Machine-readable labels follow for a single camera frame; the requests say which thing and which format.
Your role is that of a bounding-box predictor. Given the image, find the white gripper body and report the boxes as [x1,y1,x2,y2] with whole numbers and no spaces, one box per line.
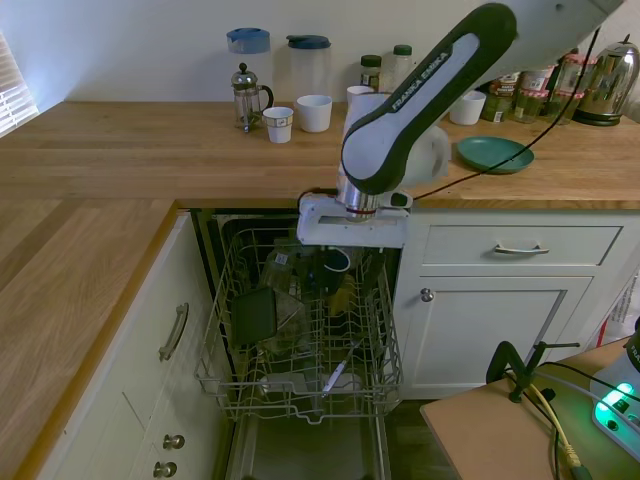
[297,193,412,250]

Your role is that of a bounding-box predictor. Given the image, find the green round plate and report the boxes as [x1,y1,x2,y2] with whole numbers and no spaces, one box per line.
[455,136,536,175]

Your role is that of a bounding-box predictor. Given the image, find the clear glass jar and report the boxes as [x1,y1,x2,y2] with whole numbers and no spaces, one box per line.
[259,248,302,302]

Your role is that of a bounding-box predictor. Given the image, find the steel dishwasher door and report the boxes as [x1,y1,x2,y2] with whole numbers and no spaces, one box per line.
[224,414,394,480]

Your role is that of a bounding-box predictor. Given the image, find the white cabinet with drawer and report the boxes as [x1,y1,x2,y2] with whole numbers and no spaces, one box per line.
[399,207,640,401]

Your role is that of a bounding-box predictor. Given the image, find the glass French press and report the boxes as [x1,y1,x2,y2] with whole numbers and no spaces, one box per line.
[230,62,276,134]

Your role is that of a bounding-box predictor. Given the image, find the metal drawer handle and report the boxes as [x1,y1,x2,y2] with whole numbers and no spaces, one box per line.
[492,243,550,256]

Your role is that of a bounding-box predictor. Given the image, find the clear pitcher light blue lid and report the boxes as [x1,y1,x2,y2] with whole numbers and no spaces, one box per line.
[225,27,274,109]

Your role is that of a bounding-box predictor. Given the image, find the white narrow cup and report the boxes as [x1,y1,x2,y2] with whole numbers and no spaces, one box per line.
[346,85,377,120]

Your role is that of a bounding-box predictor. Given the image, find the yellow cable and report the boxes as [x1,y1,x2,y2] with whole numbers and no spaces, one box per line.
[528,382,584,470]

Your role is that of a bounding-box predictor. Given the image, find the glass jar red checked lid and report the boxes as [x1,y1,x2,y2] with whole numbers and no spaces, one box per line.
[562,53,599,96]
[514,88,549,125]
[547,88,584,126]

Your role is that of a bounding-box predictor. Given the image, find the red white oatmeal cup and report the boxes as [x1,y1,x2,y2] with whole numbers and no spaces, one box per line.
[519,67,557,92]

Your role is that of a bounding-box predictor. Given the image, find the yellow plastic container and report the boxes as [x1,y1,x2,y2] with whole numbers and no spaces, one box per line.
[327,273,359,317]

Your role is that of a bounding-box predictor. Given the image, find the spice jar dark lid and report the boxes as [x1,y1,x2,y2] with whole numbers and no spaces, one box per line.
[359,54,384,94]

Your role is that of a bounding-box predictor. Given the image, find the black table clamp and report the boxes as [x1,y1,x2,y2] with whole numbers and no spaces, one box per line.
[487,340,581,404]

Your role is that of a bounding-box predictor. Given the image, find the spice jar green lid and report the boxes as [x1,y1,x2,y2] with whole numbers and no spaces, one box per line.
[391,44,415,85]

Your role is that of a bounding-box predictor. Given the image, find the clear pitcher dark blue lid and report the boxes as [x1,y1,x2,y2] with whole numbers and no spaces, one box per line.
[286,33,334,104]

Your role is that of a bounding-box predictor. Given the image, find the window blinds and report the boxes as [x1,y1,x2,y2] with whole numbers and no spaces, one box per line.
[0,27,40,139]

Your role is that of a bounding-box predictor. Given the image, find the wire dishwasher rack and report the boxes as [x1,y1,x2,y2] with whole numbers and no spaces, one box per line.
[193,225,405,425]

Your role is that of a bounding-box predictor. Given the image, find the steel electric kettle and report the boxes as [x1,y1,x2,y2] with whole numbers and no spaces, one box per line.
[572,34,639,127]

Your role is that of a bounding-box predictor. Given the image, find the black square container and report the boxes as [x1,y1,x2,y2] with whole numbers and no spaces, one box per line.
[230,286,279,347]

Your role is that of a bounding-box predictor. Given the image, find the white corner cabinet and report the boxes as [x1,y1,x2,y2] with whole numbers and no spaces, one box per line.
[34,209,236,480]

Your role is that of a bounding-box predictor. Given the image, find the brown red oatmeal cup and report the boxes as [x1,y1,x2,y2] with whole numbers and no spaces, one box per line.
[488,74,524,96]

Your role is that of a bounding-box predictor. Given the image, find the dark blue mug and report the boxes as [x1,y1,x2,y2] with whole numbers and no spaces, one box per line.
[319,248,353,297]

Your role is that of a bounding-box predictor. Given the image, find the green oatmeal cup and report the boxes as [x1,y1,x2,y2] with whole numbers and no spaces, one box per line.
[482,92,519,124]

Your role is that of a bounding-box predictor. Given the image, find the metal cabinet handle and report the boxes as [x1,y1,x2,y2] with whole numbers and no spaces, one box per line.
[158,302,190,363]

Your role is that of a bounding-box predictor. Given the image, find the white mug with handle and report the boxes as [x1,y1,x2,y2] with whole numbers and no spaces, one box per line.
[294,94,334,134]

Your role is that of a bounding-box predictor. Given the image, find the white plastic bag red print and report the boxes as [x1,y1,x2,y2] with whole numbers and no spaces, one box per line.
[597,269,640,352]

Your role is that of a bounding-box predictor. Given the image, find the white wide cup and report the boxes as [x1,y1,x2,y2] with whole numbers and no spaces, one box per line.
[448,90,488,126]

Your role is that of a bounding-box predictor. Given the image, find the white patterned cup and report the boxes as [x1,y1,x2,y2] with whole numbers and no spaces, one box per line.
[262,106,294,145]

